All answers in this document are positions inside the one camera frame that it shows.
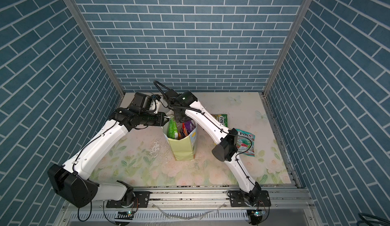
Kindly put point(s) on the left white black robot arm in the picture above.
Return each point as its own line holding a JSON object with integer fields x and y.
{"x": 71, "y": 180}

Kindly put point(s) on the teal Fox's candy packet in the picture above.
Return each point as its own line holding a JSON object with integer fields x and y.
{"x": 246, "y": 143}

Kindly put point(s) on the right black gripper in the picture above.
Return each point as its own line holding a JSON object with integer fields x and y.
{"x": 177, "y": 119}

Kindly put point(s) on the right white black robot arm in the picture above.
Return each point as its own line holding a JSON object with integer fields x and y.
{"x": 187, "y": 107}

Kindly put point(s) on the purple Fox's candy packet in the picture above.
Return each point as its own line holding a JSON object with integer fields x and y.
{"x": 189, "y": 126}

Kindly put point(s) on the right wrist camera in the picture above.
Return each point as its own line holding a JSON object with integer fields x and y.
{"x": 171, "y": 96}

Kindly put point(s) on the controller board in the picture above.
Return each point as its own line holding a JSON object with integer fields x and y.
{"x": 255, "y": 217}
{"x": 123, "y": 218}

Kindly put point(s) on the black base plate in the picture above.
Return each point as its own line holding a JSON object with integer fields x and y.
{"x": 240, "y": 198}
{"x": 141, "y": 199}

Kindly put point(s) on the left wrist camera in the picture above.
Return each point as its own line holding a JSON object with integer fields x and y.
{"x": 144, "y": 103}

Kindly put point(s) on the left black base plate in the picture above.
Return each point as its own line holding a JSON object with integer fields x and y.
{"x": 141, "y": 199}

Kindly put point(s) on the right controller board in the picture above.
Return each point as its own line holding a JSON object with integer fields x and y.
{"x": 255, "y": 217}

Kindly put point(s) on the red snack packet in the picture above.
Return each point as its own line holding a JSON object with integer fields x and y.
{"x": 184, "y": 131}

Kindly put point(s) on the aluminium mounting rail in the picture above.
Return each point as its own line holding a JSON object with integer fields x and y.
{"x": 200, "y": 206}

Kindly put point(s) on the floral paper gift bag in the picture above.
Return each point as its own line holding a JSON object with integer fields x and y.
{"x": 183, "y": 149}

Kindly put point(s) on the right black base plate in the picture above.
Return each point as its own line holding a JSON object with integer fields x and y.
{"x": 240, "y": 198}

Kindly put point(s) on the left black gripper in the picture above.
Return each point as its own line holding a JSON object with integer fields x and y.
{"x": 160, "y": 119}

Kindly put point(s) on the bright green snack packet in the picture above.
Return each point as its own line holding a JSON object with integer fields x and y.
{"x": 172, "y": 129}

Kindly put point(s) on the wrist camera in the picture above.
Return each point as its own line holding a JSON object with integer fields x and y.
{"x": 171, "y": 96}
{"x": 144, "y": 103}

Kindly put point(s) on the left controller board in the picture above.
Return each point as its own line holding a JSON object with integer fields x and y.
{"x": 123, "y": 218}

